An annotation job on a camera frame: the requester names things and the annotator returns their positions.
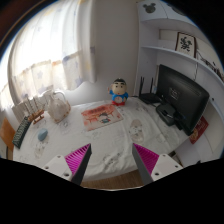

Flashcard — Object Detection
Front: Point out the wooden rack with tubes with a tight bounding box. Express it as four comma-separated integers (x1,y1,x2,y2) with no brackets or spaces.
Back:
24,98,44,124

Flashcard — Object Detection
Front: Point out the black computer monitor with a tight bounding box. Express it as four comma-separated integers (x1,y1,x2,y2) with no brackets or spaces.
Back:
156,65,210,136

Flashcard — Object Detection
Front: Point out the black box under monitor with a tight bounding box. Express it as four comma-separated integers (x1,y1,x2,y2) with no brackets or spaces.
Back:
156,103,181,126

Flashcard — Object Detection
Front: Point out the white handbag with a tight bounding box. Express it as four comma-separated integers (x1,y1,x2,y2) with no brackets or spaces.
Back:
47,91,71,123

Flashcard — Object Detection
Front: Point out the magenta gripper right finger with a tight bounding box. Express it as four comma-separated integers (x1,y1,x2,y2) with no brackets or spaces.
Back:
132,144,182,185

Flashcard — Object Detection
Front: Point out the cartoon boy figurine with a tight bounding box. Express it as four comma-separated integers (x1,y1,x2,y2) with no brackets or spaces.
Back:
108,78,128,106

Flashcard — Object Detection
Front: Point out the red booklet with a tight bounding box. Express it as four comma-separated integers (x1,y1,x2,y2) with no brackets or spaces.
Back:
189,117,209,144

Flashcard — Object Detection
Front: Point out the framed calligraphy picture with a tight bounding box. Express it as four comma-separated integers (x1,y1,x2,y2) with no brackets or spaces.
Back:
175,32,196,58

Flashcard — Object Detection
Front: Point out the white wall shelf unit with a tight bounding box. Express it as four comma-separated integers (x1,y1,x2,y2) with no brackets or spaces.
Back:
134,0,224,167

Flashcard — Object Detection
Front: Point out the black wifi router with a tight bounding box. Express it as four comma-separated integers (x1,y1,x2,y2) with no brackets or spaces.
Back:
139,78,160,104

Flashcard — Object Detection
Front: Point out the white star-patterned curtain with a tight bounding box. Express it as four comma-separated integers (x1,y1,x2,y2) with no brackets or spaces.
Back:
8,0,96,104

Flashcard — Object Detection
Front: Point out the orange wooden chair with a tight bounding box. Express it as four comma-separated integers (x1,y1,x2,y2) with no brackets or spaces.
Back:
0,118,15,160

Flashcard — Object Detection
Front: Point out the white patterned tablecloth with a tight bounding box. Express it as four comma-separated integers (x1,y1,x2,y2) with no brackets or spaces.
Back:
13,97,187,181

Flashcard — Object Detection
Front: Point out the orange illustrated mouse pad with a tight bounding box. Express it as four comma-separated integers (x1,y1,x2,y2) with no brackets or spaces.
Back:
81,104,123,131

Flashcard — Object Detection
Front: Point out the black keyboard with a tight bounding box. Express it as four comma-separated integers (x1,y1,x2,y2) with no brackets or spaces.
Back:
12,117,31,148

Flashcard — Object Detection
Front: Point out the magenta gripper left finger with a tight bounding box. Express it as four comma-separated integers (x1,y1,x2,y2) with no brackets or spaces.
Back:
42,144,92,185

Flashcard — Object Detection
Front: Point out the light blue computer mouse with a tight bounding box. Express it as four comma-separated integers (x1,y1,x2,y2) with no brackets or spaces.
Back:
38,128,48,141

